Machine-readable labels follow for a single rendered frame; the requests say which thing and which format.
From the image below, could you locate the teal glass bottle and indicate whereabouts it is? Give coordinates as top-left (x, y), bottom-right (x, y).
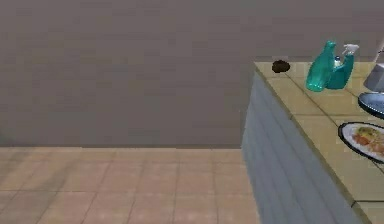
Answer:
top-left (305, 40), bottom-right (338, 93)

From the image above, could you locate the dark brown round lump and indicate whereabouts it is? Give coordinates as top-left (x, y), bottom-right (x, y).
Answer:
top-left (271, 59), bottom-right (291, 74)

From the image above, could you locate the grey kitchen counter tan top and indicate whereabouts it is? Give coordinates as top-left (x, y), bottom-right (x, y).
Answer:
top-left (241, 60), bottom-right (384, 224)

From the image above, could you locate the teal spray bottle white nozzle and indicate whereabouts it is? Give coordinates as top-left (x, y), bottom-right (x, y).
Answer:
top-left (325, 43), bottom-right (360, 91)

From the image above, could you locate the black-rimmed plate with food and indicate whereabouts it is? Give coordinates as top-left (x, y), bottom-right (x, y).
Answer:
top-left (337, 121), bottom-right (384, 164)

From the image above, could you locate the grey metal kettle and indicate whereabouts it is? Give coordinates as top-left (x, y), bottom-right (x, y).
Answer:
top-left (363, 46), bottom-right (384, 94)

